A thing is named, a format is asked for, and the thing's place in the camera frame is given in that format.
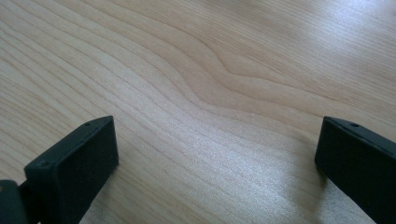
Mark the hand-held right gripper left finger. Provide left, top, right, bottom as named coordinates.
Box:
left=23, top=115, right=120, bottom=224

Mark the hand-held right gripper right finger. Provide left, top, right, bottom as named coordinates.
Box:
left=314, top=116, right=396, bottom=224

